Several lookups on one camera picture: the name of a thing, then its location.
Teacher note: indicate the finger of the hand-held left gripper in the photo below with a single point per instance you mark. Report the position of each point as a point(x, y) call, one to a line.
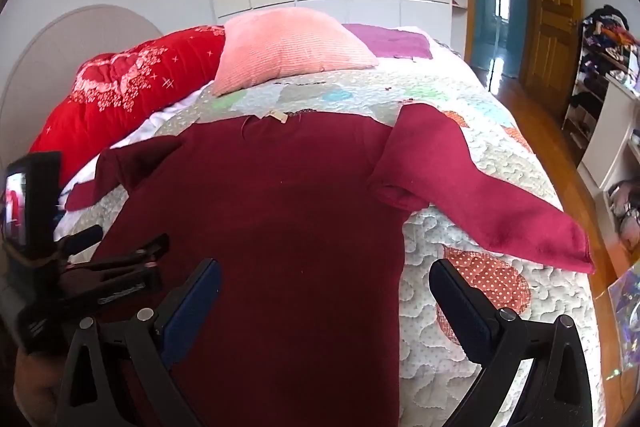
point(130, 254)
point(125, 284)

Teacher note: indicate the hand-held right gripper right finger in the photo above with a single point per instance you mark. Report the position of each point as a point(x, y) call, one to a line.
point(460, 307)

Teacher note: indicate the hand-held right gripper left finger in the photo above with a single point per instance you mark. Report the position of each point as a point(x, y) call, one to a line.
point(192, 307)

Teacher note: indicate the dark red sweater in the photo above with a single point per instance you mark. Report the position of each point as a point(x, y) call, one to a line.
point(280, 207)

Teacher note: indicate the pile of clothes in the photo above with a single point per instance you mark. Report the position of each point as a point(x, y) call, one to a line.
point(625, 207)

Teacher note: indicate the shelf rack with clothes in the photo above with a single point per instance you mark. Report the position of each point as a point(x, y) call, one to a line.
point(595, 72)

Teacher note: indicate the person's left hand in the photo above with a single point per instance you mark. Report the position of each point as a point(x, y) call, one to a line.
point(32, 382)

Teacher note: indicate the patchwork quilt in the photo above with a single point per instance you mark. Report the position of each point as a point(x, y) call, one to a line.
point(525, 177)

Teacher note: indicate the red embroidered comforter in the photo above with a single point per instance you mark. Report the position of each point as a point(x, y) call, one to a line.
point(110, 92)

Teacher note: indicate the shiny plastic sheet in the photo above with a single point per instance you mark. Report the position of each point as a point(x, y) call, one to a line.
point(627, 312)

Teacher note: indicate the rounded grey headboard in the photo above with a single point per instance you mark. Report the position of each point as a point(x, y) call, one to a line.
point(45, 52)

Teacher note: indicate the white cabinet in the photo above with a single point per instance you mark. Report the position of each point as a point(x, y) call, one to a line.
point(615, 137)

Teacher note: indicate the purple cloth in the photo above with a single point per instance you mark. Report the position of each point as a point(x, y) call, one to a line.
point(387, 41)

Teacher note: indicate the wooden door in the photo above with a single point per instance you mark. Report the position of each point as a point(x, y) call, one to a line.
point(552, 17)

